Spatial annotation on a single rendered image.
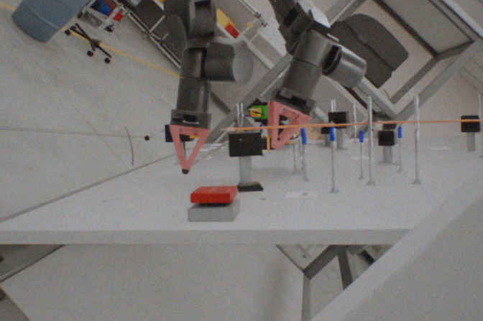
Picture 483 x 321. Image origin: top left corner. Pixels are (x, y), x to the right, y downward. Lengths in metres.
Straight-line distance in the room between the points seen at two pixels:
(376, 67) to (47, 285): 1.41
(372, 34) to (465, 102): 6.74
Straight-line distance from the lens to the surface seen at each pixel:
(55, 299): 0.76
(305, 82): 0.78
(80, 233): 0.58
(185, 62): 0.78
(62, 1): 4.27
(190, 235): 0.53
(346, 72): 0.83
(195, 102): 0.77
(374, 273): 0.16
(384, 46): 1.84
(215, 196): 0.55
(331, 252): 1.72
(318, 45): 0.79
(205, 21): 0.77
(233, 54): 0.72
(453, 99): 8.49
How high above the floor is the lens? 1.26
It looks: 9 degrees down
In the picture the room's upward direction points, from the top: 44 degrees clockwise
